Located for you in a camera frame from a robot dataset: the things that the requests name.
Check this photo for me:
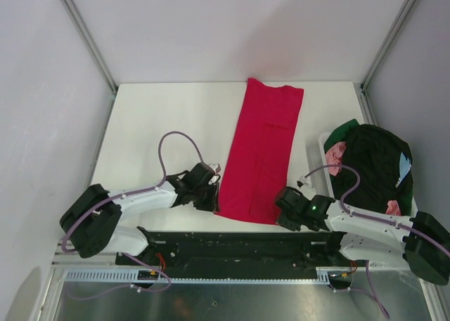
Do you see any red t shirt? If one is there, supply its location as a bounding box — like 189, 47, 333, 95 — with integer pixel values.
219, 78, 304, 225

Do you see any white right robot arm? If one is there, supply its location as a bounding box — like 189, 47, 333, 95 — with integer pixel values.
275, 185, 449, 286

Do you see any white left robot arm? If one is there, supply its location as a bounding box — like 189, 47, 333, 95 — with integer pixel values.
60, 162, 220, 265

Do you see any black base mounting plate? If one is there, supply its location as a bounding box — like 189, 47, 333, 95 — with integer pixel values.
135, 230, 362, 268

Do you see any white perforated plastic basket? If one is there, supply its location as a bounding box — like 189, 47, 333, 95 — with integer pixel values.
318, 132, 418, 216

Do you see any green t shirt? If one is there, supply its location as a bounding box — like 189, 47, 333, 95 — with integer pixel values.
323, 119, 359, 152

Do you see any black t shirt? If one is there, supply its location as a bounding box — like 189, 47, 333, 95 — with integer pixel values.
330, 124, 413, 216

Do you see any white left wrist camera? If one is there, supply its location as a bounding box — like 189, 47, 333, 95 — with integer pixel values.
207, 163, 221, 175

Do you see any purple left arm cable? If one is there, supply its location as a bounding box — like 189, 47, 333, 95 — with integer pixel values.
61, 131, 208, 301

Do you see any aluminium frame rail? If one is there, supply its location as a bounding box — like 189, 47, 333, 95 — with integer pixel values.
52, 240, 432, 269

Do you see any grey slotted cable duct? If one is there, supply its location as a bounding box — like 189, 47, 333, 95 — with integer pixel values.
65, 267, 352, 285

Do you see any left aluminium corner post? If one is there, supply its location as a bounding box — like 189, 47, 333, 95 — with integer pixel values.
60, 0, 118, 95

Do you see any aluminium corner post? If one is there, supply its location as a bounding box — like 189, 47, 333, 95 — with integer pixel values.
60, 0, 118, 95
360, 0, 420, 92

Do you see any right aluminium corner post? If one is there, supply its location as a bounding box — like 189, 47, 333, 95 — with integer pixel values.
360, 0, 420, 92

